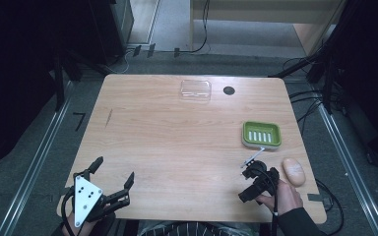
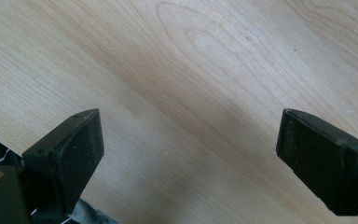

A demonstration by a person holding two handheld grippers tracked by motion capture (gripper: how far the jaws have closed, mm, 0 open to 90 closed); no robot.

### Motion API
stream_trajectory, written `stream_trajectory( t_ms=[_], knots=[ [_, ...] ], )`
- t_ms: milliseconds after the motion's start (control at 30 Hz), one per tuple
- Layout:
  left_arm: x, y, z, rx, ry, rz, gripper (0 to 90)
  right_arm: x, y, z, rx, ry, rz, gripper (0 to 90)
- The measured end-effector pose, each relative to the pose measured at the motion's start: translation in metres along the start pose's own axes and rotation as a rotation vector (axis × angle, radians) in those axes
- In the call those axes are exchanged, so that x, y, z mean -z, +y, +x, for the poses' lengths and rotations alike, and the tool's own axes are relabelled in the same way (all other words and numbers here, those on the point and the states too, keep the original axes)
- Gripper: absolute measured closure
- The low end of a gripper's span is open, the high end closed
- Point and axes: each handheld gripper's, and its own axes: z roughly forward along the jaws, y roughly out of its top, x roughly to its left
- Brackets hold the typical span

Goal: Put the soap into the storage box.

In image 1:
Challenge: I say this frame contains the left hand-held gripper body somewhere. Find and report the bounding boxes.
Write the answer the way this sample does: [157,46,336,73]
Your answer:
[73,168,131,229]

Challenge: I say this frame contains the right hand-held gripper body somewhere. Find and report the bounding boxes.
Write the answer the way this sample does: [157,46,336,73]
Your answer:
[240,147,281,202]

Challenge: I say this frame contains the beige oval bread roll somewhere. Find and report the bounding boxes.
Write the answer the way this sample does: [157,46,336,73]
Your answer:
[282,157,307,188]

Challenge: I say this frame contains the green soap dish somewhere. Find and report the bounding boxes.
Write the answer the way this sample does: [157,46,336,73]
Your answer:
[241,120,283,152]

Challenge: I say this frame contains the person's right hand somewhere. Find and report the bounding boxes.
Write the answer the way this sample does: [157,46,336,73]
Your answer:
[255,179,305,217]

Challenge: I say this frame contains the person's left hand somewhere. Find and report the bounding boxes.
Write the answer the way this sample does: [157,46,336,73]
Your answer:
[64,202,115,236]

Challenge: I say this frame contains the person's striped clothing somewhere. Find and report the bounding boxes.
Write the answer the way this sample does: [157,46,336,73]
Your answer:
[137,219,261,236]

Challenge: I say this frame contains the black metal stand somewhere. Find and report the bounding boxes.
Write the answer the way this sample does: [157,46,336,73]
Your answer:
[52,48,84,113]
[268,0,355,115]

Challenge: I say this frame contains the clear plastic box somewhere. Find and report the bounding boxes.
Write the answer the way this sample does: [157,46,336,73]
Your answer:
[179,79,213,102]

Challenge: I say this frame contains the black cabinet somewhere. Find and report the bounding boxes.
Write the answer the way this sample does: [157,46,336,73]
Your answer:
[88,0,136,66]

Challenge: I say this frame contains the light wooden furniture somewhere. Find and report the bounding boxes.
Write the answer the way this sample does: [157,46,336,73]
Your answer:
[189,0,348,57]

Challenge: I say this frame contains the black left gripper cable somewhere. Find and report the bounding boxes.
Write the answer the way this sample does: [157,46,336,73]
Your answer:
[60,187,77,236]

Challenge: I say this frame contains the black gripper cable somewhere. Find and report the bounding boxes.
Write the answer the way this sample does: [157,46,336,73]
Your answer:
[60,187,77,236]
[259,167,282,236]

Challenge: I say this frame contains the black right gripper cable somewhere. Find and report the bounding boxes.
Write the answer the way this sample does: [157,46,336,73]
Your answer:
[259,167,282,236]

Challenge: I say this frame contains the metal floor rail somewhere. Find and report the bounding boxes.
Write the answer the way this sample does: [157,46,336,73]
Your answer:
[0,80,76,236]
[316,103,378,236]

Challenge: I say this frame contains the black cable loop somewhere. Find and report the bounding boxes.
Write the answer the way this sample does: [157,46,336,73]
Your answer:
[314,177,346,236]

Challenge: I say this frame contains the black floor cables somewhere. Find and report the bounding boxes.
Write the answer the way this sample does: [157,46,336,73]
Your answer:
[282,56,347,136]

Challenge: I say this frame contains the black hanging cable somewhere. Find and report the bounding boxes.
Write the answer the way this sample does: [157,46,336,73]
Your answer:
[172,0,212,59]

